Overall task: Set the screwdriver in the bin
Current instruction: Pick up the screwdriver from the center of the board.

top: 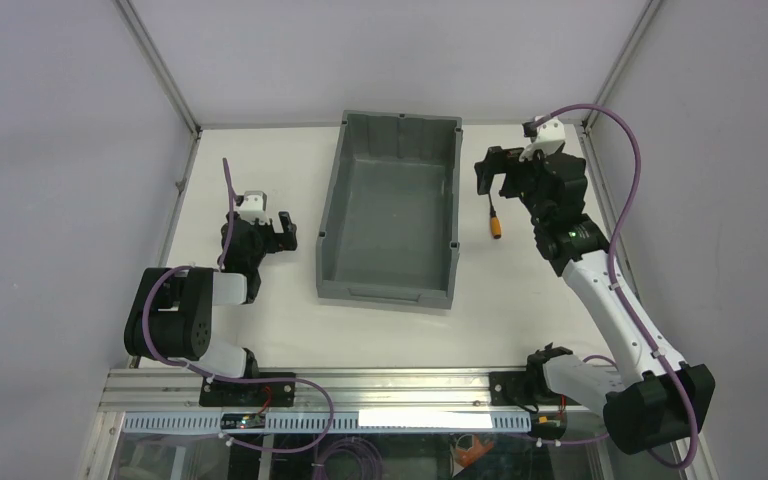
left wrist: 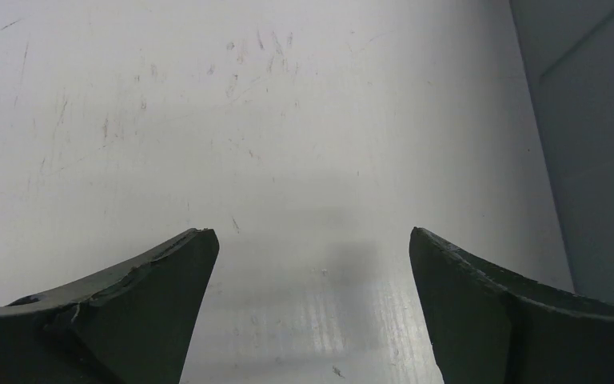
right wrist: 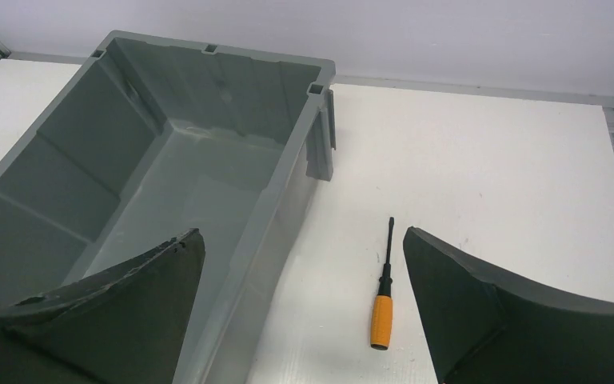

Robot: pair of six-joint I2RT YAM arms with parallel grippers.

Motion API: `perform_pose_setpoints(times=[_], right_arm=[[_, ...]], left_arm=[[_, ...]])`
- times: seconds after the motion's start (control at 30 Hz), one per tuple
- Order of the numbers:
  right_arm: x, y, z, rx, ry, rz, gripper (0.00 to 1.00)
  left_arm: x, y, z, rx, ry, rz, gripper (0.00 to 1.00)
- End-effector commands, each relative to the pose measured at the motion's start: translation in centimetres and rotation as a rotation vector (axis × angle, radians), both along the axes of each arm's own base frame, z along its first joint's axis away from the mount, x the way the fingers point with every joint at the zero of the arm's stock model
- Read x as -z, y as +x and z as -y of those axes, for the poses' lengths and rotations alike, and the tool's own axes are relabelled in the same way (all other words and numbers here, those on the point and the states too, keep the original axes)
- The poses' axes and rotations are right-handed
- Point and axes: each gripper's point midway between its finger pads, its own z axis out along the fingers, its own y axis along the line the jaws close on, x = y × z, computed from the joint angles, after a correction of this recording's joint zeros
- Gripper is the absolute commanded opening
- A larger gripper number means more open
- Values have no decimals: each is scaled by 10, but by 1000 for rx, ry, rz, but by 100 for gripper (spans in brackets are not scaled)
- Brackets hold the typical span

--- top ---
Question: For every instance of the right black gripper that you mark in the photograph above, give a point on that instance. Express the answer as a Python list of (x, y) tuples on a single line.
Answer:
[(508, 171)]

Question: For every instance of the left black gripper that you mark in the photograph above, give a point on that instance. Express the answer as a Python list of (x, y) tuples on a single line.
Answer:
[(273, 234)]

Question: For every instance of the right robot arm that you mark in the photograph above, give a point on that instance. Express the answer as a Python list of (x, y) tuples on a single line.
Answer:
[(655, 397)]

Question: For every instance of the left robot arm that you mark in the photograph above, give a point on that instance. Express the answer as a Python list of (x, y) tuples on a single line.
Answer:
[(171, 318)]

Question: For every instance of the grey plastic bin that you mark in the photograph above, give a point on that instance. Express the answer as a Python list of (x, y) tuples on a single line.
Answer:
[(389, 228)]

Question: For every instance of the orange object under table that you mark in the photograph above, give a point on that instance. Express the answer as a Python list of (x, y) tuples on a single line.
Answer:
[(468, 448)]

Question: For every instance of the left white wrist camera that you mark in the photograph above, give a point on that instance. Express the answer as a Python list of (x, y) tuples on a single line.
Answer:
[(251, 207)]

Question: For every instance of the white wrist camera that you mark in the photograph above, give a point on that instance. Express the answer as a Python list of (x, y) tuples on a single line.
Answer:
[(251, 207), (547, 135)]

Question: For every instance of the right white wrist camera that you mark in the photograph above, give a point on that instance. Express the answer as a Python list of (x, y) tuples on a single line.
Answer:
[(547, 135)]

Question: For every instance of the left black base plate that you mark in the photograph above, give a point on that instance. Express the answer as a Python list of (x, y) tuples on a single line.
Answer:
[(277, 389)]

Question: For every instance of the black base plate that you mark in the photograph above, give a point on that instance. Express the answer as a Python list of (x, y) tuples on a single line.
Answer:
[(277, 389), (520, 388)]

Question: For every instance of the white slotted cable duct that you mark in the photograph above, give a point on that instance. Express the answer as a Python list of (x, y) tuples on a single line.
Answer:
[(365, 421)]

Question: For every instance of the aluminium rail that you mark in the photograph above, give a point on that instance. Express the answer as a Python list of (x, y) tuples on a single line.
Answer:
[(172, 389)]

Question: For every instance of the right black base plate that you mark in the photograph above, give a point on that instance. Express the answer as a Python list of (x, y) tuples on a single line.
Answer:
[(520, 388)]

